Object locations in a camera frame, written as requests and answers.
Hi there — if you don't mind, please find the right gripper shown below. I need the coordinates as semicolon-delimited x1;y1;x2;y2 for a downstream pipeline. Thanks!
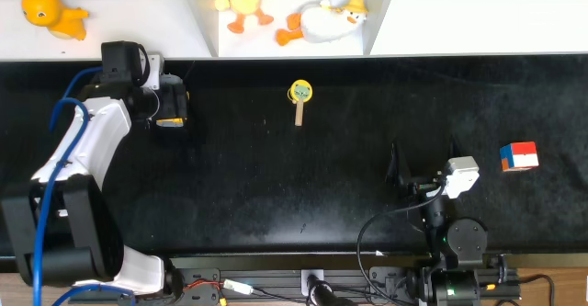
384;135;463;199

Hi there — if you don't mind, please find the many-coloured puzzle cube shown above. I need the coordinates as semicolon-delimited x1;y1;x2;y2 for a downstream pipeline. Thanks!
499;141;540;173

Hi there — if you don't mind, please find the yellow rattle drum toy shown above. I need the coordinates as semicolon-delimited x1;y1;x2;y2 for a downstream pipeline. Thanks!
287;79;314;128

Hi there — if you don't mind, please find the grey and yellow toy truck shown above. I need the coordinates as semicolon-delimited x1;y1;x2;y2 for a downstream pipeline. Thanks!
154;89;190;129

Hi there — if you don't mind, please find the yellow rubber duck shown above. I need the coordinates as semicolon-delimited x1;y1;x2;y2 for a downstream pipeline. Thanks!
20;0;90;41

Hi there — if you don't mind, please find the white shelf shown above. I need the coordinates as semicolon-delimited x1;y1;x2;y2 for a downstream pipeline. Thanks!
0;0;588;62

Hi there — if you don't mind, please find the white plush duck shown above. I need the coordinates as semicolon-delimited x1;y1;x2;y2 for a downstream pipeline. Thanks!
275;0;369;47

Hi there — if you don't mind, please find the yellow plush duck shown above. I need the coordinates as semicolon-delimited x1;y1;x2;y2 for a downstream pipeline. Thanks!
214;0;276;35

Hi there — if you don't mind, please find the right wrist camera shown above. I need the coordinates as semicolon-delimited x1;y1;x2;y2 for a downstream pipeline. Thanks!
441;155;481;200

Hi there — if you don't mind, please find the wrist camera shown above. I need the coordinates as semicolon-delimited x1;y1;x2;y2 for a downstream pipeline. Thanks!
144;53;165;91
441;155;481;200

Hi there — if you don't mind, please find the black cable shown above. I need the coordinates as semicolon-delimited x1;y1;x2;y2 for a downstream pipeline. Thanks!
356;182;447;303

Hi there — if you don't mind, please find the mounting rail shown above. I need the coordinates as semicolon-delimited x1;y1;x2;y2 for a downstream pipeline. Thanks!
163;266;556;306

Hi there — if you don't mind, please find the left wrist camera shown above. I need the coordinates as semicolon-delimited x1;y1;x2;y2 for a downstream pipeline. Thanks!
144;53;165;91

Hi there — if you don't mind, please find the blue cable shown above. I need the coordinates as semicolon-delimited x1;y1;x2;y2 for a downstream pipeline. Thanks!
31;65;135;306

